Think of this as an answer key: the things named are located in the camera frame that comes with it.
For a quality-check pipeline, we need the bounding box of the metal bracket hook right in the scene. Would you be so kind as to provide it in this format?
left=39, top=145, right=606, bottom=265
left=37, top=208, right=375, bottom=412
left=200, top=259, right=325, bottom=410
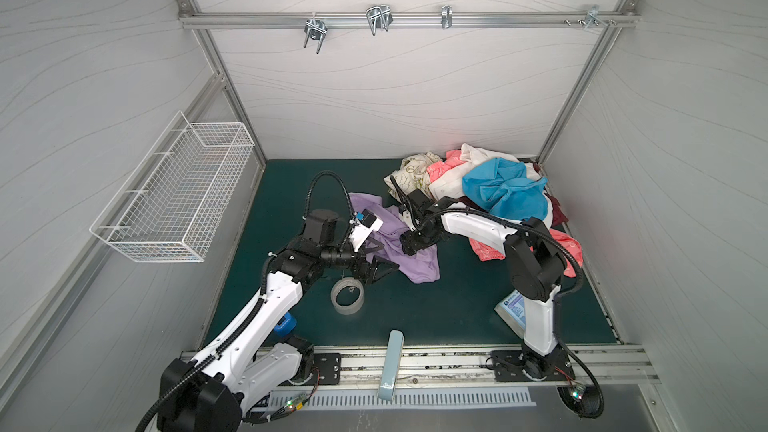
left=563, top=6, right=619, bottom=30

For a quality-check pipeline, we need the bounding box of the base cable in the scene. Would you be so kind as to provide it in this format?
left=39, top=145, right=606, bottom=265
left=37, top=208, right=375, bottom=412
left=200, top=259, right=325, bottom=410
left=556, top=341, right=606, bottom=420
left=239, top=365, right=322, bottom=425

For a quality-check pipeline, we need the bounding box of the white wire basket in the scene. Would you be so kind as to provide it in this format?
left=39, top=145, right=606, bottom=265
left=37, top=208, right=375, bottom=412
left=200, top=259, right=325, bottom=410
left=89, top=111, right=254, bottom=263

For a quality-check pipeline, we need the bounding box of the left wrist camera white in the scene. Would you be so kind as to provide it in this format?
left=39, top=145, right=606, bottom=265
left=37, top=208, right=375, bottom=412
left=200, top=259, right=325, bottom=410
left=348, top=209, right=383, bottom=252

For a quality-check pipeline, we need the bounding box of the blue cloth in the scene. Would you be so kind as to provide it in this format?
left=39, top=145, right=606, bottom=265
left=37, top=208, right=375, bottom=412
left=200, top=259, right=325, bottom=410
left=462, top=158, right=549, bottom=221

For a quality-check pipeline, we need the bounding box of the white slotted vent strip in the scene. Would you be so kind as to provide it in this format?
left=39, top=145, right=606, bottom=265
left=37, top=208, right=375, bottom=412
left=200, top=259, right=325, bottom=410
left=304, top=387, right=537, bottom=411

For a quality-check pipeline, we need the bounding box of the light blue handle bar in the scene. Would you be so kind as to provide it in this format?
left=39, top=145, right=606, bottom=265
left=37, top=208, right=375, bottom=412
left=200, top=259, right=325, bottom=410
left=378, top=329, right=404, bottom=402

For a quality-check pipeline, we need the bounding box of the cream patterned cloth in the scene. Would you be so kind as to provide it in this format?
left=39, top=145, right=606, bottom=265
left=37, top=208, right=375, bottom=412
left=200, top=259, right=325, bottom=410
left=383, top=152, right=442, bottom=202

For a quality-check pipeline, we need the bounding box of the front aluminium rail base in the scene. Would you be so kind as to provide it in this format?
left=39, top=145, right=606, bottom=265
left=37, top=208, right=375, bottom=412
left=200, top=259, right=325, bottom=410
left=315, top=344, right=661, bottom=390

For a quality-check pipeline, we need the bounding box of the metal u-bolt hook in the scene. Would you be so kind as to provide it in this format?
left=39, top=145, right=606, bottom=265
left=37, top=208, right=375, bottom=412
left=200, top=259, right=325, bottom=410
left=365, top=4, right=393, bottom=36
left=303, top=18, right=328, bottom=54

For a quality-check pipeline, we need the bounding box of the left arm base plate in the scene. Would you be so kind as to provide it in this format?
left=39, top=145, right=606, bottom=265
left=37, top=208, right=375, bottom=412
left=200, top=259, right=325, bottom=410
left=287, top=353, right=342, bottom=386

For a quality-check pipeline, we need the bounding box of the small metal hook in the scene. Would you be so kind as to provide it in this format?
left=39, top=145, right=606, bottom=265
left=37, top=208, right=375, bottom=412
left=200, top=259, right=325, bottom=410
left=441, top=5, right=453, bottom=30

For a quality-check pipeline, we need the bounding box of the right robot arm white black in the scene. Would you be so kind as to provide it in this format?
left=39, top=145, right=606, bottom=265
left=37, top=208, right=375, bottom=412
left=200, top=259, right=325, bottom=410
left=396, top=189, right=578, bottom=357

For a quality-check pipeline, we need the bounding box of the wet wipes pack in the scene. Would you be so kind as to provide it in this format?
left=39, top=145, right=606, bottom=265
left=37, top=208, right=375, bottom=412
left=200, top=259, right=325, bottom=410
left=494, top=291, right=526, bottom=339

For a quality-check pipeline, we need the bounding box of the left base cable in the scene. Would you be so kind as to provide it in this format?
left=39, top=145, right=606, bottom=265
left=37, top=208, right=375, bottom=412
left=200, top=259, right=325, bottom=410
left=239, top=365, right=322, bottom=425

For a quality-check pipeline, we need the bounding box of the horizontal aluminium rail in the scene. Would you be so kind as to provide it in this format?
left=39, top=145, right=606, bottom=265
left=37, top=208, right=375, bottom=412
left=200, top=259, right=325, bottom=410
left=180, top=9, right=641, bottom=30

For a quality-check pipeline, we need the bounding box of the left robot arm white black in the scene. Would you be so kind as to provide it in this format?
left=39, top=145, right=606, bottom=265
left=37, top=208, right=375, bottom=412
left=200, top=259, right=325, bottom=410
left=136, top=208, right=392, bottom=431

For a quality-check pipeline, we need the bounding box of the metal u-bolt hook left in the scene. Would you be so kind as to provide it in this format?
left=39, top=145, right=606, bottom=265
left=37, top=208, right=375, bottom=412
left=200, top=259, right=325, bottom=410
left=303, top=18, right=328, bottom=54

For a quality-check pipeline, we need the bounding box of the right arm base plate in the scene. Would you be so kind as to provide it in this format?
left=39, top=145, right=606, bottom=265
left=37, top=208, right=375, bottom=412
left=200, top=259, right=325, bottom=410
left=484, top=347, right=575, bottom=383

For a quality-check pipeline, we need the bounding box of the clear tape roll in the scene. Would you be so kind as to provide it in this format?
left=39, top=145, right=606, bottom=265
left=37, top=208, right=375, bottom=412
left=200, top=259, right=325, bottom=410
left=330, top=277, right=365, bottom=316

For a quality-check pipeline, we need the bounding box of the pink red patterned cloth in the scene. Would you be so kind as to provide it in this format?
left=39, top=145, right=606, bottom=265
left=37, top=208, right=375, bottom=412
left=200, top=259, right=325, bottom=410
left=469, top=229, right=584, bottom=267

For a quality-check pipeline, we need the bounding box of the right base cable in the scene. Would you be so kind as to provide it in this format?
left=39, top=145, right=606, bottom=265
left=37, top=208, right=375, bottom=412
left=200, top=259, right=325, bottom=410
left=556, top=341, right=606, bottom=420

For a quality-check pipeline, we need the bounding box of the metal u-bolt hook middle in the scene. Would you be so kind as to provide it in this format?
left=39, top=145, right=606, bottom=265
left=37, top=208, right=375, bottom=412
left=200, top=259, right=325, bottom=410
left=365, top=4, right=393, bottom=36

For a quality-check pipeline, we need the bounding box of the purple cloth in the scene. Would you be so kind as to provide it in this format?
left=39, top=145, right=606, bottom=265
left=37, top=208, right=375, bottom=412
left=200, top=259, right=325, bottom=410
left=349, top=192, right=442, bottom=285

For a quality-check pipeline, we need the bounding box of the light pink cloth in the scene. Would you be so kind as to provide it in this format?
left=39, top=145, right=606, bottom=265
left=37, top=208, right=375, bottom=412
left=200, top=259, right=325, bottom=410
left=427, top=149, right=464, bottom=183

